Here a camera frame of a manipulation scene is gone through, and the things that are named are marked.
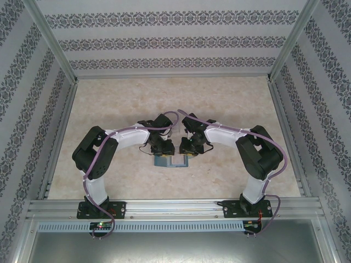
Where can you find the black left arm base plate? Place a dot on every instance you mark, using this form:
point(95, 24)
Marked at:
point(118, 209)

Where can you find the white card with pink blossoms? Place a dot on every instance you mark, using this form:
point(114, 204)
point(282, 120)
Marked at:
point(179, 160)

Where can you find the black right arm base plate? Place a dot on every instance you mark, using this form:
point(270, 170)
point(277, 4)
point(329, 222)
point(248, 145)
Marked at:
point(231, 209)

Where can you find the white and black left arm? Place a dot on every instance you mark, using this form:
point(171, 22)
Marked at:
point(129, 138)

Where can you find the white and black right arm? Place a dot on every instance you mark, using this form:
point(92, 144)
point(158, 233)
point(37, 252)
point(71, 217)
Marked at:
point(225, 135)

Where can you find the teal card holder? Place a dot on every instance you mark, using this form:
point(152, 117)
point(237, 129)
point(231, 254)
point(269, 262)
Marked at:
point(161, 162)

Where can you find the aluminium corner post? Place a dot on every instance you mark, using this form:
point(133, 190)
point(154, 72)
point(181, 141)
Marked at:
point(294, 41)
point(52, 41)

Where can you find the aluminium side rail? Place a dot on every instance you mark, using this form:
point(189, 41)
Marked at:
point(288, 137)
point(59, 137)

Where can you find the aluminium frame leg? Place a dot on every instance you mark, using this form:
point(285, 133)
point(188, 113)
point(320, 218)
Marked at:
point(329, 241)
point(23, 241)

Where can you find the aluminium mounting rail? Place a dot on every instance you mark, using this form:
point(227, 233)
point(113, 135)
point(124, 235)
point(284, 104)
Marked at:
point(170, 209)

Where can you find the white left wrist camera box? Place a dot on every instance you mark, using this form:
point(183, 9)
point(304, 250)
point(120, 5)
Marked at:
point(167, 134)

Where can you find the grey metal sheet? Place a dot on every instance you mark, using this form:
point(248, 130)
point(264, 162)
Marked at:
point(175, 249)

